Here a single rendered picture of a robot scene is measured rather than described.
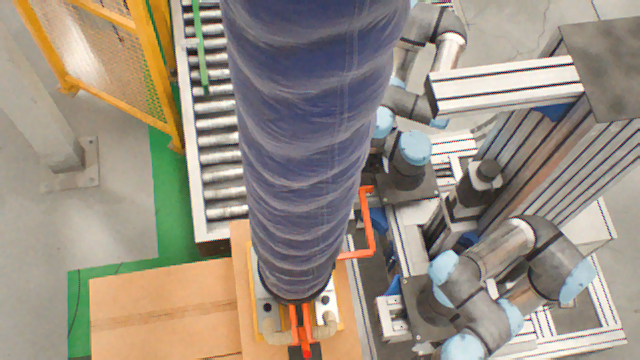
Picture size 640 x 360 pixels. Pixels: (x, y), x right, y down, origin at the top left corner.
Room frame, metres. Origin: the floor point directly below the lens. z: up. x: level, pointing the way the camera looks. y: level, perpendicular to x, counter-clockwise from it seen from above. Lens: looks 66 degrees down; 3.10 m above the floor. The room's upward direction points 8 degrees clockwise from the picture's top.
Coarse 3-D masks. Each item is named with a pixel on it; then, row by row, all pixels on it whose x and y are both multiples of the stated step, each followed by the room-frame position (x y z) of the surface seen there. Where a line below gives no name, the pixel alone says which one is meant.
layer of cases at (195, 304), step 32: (96, 288) 0.53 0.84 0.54; (128, 288) 0.55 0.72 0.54; (160, 288) 0.57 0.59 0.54; (192, 288) 0.59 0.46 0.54; (224, 288) 0.61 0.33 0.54; (96, 320) 0.41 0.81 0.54; (128, 320) 0.42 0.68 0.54; (160, 320) 0.44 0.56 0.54; (192, 320) 0.46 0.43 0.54; (224, 320) 0.48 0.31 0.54; (96, 352) 0.29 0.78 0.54; (128, 352) 0.30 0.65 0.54; (160, 352) 0.32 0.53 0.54; (192, 352) 0.33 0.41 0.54; (224, 352) 0.35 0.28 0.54
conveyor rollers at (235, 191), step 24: (216, 0) 2.07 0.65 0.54; (216, 24) 1.92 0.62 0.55; (192, 48) 1.77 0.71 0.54; (192, 72) 1.62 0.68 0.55; (216, 72) 1.64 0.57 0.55; (216, 120) 1.38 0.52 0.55; (216, 144) 1.27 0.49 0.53; (240, 168) 1.15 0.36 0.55; (216, 192) 1.02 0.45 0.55; (240, 192) 1.04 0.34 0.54; (216, 216) 0.91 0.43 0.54
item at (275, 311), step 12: (252, 252) 0.61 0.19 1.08; (252, 264) 0.57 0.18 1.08; (252, 276) 0.53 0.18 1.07; (252, 288) 0.49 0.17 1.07; (252, 300) 0.45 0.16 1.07; (264, 300) 0.46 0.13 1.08; (252, 312) 0.42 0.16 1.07; (264, 312) 0.42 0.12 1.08; (276, 312) 0.42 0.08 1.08; (276, 324) 0.39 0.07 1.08
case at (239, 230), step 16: (240, 224) 0.75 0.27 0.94; (240, 240) 0.69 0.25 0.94; (240, 256) 0.63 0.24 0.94; (240, 272) 0.57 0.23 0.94; (336, 272) 0.62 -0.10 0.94; (240, 288) 0.52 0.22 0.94; (240, 304) 0.46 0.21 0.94; (352, 304) 0.52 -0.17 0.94; (240, 320) 0.41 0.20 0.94; (288, 320) 0.43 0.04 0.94; (352, 320) 0.46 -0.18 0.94; (336, 336) 0.40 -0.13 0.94; (352, 336) 0.41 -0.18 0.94; (256, 352) 0.31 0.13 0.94; (272, 352) 0.32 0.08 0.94; (336, 352) 0.35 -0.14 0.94; (352, 352) 0.35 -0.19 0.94
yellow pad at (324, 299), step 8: (336, 280) 0.56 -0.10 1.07; (336, 288) 0.53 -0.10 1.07; (320, 296) 0.50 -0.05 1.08; (328, 296) 0.50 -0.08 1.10; (336, 296) 0.50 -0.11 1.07; (312, 304) 0.47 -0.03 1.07; (320, 304) 0.47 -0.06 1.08; (328, 304) 0.47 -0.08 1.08; (336, 304) 0.48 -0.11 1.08; (312, 312) 0.44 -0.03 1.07; (320, 312) 0.44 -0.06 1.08; (336, 312) 0.45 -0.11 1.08; (312, 320) 0.42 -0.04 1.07; (320, 320) 0.42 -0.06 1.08; (344, 328) 0.41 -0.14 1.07
